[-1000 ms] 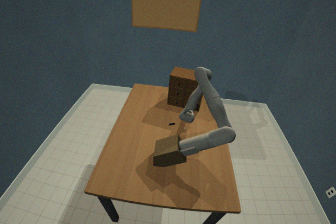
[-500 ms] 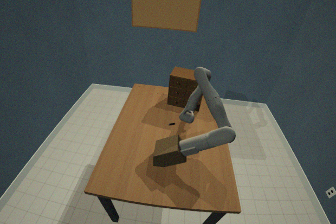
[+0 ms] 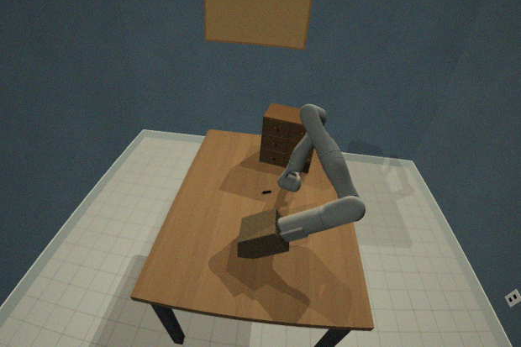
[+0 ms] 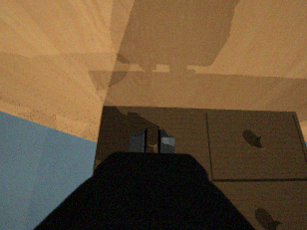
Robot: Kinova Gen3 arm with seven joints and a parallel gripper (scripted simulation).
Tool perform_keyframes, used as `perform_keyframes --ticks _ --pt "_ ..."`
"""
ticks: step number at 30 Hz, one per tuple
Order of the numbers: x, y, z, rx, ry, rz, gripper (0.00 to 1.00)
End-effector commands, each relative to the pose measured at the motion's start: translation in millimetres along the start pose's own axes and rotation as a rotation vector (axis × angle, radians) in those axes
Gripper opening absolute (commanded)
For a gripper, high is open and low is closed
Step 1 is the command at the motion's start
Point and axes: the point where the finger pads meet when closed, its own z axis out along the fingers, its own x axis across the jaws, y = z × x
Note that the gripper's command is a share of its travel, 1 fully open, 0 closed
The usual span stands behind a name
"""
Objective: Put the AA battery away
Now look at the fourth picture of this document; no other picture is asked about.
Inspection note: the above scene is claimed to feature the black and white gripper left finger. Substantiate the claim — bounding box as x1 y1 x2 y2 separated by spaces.
130 128 148 152

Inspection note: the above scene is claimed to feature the brown wooden chest of drawers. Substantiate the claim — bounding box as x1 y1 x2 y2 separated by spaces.
203 109 307 187

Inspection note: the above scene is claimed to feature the dark brown drawer front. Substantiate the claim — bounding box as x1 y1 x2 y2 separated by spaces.
95 107 208 174
217 185 307 230
205 113 307 179

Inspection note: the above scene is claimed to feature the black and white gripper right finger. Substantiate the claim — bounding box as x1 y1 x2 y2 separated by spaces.
157 129 174 153

